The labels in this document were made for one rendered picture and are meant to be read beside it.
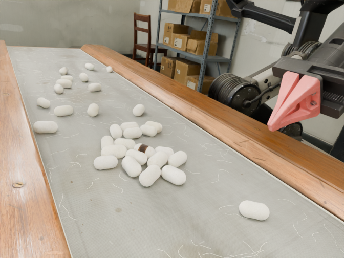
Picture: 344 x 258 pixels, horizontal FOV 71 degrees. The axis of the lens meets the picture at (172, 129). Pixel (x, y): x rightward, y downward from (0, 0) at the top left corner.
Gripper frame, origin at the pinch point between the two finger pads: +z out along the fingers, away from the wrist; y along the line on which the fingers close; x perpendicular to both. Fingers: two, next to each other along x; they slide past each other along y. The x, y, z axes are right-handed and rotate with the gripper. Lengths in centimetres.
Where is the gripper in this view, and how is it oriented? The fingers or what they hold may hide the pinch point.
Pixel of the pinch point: (273, 124)
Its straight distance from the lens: 35.5
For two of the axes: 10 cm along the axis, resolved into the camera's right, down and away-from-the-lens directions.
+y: 5.5, 4.1, -7.2
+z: -7.1, 6.8, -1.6
